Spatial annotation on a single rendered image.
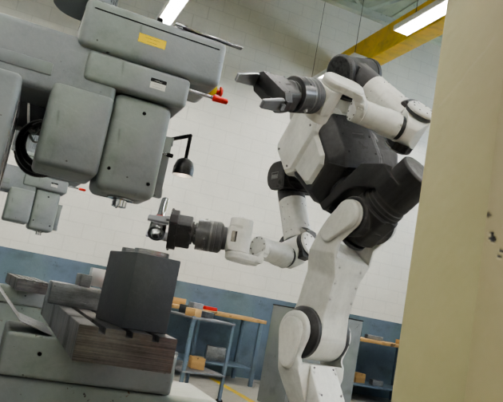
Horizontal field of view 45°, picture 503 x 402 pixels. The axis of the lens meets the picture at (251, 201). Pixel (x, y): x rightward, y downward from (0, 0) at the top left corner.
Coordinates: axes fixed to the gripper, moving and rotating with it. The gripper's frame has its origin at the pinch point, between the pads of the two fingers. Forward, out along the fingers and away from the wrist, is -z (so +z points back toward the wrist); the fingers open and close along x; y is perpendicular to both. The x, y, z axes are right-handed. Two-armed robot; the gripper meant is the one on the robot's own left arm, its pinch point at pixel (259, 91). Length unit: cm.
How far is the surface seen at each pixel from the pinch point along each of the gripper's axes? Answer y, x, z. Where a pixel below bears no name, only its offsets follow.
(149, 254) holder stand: -46.7, -3.9, -13.3
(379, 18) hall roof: -131, 463, 647
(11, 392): -102, 1, -34
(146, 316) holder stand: -57, -14, -15
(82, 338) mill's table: -57, -17, -34
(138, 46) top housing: -26, 66, 10
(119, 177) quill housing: -58, 39, 2
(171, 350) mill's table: -56, -26, -15
